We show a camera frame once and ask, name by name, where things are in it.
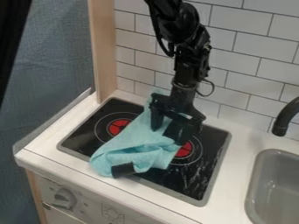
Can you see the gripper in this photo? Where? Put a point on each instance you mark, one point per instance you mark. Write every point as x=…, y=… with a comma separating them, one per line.
x=181, y=100

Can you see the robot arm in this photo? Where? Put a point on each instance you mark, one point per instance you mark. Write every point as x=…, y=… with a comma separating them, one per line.
x=183, y=32

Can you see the light blue cloth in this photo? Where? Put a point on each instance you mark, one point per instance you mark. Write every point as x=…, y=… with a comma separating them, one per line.
x=136, y=143

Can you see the toy stove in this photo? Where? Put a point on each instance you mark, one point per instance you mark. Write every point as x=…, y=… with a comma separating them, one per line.
x=194, y=172

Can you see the tap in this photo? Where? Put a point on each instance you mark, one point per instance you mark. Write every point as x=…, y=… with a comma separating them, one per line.
x=284, y=118

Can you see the toy sink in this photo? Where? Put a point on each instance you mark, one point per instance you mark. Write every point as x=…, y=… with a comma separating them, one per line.
x=274, y=189

